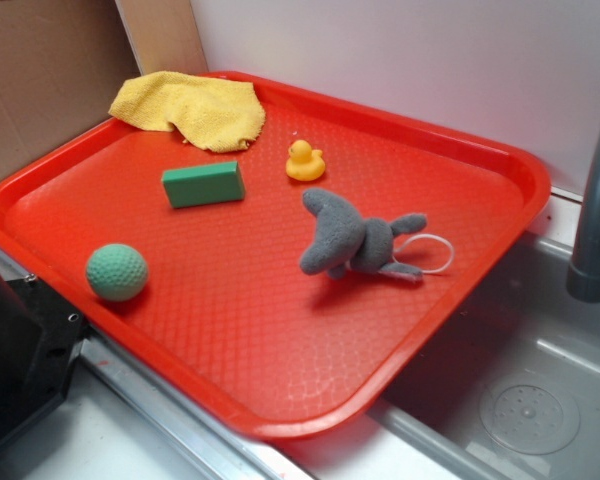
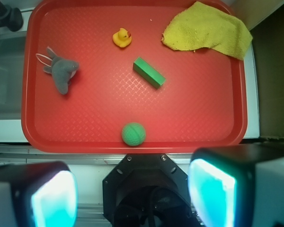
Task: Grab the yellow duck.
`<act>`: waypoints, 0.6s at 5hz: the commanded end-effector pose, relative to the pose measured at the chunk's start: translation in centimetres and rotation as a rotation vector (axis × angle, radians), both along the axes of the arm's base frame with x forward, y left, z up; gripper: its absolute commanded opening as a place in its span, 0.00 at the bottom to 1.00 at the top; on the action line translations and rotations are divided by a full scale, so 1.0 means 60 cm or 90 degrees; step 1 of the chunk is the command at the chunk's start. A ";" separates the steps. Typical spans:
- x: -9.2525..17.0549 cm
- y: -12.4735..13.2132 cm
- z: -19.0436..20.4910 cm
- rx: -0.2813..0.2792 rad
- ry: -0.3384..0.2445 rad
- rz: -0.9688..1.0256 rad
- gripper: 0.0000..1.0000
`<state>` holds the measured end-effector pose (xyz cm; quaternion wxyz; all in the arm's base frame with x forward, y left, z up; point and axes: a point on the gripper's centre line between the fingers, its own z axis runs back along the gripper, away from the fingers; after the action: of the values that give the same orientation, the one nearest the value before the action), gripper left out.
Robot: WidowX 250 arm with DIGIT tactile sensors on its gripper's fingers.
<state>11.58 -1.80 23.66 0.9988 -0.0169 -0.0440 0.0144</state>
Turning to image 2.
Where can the grey plush shark toy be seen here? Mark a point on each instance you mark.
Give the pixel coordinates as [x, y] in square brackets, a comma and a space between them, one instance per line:
[61, 69]

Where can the yellow microfibre cloth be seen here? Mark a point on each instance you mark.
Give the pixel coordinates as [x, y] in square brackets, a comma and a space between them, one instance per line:
[203, 26]

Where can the green rectangular block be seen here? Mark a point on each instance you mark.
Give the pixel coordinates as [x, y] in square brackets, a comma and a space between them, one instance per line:
[151, 75]

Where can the black clamp mount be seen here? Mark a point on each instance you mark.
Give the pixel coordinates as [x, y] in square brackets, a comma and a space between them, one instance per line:
[10, 18]

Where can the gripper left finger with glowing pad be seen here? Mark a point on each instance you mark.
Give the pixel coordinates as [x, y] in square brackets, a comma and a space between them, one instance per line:
[38, 195]

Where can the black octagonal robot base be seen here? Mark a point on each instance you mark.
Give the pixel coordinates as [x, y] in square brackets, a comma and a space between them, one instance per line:
[148, 190]

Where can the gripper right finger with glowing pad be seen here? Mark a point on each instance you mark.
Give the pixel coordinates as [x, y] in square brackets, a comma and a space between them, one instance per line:
[238, 186]

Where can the green textured ball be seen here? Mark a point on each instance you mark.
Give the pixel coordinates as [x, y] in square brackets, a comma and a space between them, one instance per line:
[133, 134]

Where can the yellow rubber duck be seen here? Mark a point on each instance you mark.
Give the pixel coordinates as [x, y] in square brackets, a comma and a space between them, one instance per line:
[122, 38]

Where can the red plastic tray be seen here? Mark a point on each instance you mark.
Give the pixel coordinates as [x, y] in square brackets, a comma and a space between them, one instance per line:
[201, 104]

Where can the aluminium frame rail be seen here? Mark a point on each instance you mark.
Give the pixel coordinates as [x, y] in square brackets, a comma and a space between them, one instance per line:
[24, 154]

